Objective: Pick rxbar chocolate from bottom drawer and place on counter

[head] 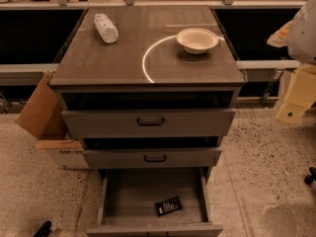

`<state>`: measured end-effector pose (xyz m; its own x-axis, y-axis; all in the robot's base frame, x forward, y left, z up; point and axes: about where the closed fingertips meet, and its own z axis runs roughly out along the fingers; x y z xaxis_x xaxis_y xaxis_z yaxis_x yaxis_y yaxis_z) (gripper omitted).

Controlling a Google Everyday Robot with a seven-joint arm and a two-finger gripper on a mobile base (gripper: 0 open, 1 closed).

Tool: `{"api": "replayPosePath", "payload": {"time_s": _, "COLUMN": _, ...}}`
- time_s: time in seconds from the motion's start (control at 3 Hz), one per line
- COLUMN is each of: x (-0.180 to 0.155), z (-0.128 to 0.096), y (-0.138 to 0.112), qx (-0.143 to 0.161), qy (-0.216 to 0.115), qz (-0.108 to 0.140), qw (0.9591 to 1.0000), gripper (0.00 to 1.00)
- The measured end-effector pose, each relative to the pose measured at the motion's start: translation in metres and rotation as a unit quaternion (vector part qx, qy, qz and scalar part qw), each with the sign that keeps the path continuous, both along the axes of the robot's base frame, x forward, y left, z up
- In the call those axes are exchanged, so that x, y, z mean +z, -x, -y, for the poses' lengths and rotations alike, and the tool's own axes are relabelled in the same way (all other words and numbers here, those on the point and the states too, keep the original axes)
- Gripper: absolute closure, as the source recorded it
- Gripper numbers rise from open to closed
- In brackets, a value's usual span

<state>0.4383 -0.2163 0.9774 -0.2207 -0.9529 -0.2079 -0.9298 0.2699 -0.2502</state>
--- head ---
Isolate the white paper bowl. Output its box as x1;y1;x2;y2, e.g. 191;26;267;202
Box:
177;28;219;54

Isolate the white plastic water bottle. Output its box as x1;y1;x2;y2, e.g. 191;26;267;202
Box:
94;14;119;43

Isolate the grey drawer cabinet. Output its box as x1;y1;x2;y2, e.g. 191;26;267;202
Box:
48;5;247;237

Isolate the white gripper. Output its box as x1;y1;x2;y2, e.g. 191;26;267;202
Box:
276;64;316;124

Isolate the black object on floor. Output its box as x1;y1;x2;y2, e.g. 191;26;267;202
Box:
33;221;51;237

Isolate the grey metal rail shelf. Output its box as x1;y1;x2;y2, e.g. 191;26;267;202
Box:
0;63;58;86

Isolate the black rxbar chocolate bar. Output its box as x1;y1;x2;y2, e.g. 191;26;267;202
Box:
155;197;183;216

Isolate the brown cardboard box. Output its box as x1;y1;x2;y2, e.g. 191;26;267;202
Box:
16;71;88;169

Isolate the middle grey drawer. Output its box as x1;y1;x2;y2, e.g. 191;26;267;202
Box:
83;147;221;169

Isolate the bottom grey open drawer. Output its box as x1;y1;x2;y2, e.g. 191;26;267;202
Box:
86;168;222;237

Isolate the top grey drawer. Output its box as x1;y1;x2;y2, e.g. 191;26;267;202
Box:
62;108;235;138

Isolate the black chair caster wheel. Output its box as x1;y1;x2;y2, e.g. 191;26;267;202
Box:
304;167;316;185

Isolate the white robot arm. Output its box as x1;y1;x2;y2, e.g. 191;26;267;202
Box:
268;0;316;124

